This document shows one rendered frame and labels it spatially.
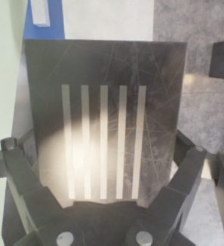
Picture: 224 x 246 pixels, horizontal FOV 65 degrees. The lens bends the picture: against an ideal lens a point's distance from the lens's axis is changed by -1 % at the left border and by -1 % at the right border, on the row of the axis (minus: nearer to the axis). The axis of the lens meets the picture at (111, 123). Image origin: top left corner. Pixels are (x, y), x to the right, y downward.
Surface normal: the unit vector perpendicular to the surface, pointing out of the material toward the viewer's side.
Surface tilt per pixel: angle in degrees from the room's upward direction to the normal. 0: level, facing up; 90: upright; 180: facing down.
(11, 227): 37
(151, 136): 0
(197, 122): 0
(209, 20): 0
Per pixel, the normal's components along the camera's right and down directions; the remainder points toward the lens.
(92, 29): 0.03, 0.30
